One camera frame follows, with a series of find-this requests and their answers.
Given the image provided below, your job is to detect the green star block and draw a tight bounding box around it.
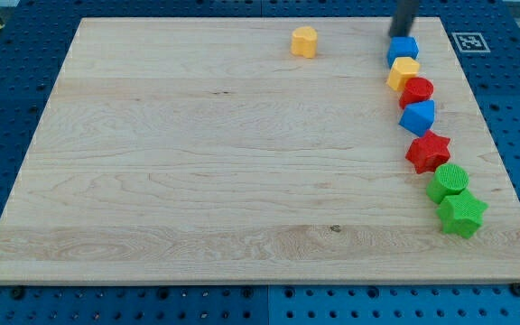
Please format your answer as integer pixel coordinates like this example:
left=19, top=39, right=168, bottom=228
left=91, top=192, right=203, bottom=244
left=436, top=189, right=488, bottom=239

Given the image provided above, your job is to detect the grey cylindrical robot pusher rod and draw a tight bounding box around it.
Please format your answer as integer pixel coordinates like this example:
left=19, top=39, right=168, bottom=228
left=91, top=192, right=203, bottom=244
left=388, top=0, right=421, bottom=38

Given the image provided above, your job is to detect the yellow hexagon block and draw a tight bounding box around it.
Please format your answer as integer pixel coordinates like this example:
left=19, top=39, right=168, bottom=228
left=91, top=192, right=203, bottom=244
left=386, top=57, right=421, bottom=91

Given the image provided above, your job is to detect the red cylinder block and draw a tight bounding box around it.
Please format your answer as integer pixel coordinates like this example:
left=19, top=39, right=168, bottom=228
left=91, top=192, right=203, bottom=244
left=399, top=77, right=434, bottom=109

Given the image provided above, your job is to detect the yellow heart block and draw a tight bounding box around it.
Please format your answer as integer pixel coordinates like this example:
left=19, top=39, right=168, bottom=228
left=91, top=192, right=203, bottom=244
left=290, top=25, right=318, bottom=59

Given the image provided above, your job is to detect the blue cube block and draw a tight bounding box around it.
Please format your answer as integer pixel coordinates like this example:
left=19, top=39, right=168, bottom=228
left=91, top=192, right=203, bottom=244
left=386, top=36, right=419, bottom=68

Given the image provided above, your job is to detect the red star block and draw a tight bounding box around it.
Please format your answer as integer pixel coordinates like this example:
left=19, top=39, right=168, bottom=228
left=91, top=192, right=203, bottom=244
left=405, top=130, right=450, bottom=174

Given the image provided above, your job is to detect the light wooden board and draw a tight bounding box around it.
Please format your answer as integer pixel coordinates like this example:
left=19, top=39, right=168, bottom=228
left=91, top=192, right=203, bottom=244
left=0, top=17, right=520, bottom=286

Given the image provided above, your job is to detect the white fiducial marker tag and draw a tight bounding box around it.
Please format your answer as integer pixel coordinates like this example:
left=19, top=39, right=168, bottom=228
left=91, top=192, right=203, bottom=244
left=452, top=32, right=490, bottom=53

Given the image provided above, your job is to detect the green cylinder block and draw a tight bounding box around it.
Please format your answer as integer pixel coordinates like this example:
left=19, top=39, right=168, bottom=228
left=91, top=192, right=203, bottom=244
left=426, top=163, right=469, bottom=204

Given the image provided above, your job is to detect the blue pentagon block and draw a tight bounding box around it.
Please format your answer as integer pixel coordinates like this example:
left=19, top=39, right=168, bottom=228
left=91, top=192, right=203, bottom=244
left=399, top=99, right=435, bottom=137

